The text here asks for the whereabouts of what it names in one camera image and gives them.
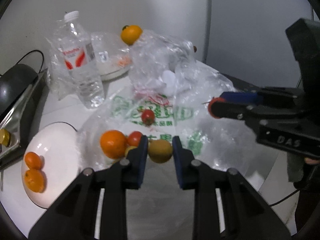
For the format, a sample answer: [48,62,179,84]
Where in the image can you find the small yellow-green fruit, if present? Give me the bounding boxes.
[148,139,173,164]
[125,146,137,157]

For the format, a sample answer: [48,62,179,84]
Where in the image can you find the cherry tomato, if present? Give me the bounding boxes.
[207,97,226,119]
[141,109,155,126]
[127,131,143,147]

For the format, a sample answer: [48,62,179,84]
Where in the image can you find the mandarin orange bottom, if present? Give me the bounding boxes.
[100,130,127,159]

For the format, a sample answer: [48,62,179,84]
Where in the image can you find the mandarin orange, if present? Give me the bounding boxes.
[100,130,127,159]
[23,168,46,193]
[24,152,42,170]

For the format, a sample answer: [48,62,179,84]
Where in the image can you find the cherry tomato top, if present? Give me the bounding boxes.
[141,109,155,126]

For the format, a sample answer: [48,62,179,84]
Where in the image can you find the cherry tomato bottom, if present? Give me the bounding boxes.
[207,97,226,119]

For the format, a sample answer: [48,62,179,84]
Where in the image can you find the crumpled clear plastic bag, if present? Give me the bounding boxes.
[129,30,236,105]

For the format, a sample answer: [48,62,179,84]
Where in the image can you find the white plate black rim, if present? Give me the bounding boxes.
[21,122,80,209]

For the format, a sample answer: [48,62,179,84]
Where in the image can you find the clear bag over white bowl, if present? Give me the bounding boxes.
[46,20,132,100]

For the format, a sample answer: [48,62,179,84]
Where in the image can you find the large orange on bowl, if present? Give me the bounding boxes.
[120,25,143,46]

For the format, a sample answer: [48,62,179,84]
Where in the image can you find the clear plastic water bottle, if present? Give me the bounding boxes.
[56,11,105,109]

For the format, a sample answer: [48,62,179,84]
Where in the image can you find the black wok with wooden handle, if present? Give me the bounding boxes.
[0,64,38,119]

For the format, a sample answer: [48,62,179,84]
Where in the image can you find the black cooker power cable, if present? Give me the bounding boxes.
[0,49,45,77]

